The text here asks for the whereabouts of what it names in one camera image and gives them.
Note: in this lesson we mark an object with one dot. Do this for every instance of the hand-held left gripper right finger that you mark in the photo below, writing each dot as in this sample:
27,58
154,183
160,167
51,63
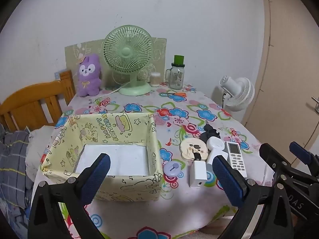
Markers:
229,181

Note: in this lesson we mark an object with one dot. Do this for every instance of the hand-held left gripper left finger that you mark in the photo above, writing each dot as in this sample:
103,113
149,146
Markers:
96,179

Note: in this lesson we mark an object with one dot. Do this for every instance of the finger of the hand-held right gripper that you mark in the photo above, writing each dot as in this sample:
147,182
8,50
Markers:
271,159
300,153

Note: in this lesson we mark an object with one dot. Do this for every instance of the white remote control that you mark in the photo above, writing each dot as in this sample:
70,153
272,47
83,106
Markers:
235,159

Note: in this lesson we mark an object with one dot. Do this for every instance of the yellow printed storage box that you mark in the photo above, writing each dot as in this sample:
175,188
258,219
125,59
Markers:
124,189

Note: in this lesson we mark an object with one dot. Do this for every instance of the white charger adapter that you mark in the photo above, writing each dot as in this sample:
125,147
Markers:
197,174

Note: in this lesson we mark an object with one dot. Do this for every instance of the white handheld device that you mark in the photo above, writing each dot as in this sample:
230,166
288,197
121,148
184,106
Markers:
215,145

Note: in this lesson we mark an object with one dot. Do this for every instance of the black round holder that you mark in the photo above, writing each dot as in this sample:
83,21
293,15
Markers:
209,132

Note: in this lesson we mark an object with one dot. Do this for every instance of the white pillow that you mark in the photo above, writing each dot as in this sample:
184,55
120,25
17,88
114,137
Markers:
37,142

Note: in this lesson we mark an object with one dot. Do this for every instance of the beige door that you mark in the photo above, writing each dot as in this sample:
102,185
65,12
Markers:
291,79

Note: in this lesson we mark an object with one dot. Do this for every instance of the white clip fan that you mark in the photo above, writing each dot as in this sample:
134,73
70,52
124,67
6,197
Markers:
239,92

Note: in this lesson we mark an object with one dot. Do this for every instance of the grey plaid bedding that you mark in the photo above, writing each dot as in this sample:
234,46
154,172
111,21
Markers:
12,154

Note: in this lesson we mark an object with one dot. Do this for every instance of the purple plush toy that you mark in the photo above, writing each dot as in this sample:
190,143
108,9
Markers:
88,79

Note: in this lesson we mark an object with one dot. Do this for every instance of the wooden bed headboard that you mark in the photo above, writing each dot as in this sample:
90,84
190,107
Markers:
25,99

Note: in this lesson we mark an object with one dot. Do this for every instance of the cotton swab jar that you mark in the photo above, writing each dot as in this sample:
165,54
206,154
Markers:
155,79

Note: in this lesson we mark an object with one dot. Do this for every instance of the glass jar with green lid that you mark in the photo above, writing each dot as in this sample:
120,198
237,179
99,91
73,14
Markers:
175,77

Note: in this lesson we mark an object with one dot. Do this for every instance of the green desk fan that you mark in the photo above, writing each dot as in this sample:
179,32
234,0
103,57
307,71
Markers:
125,52

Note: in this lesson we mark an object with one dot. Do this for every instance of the beige patterned board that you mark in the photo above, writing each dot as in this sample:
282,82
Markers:
159,52

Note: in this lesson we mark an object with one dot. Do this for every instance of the blue wall sticker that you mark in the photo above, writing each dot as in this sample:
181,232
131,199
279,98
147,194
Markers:
57,75

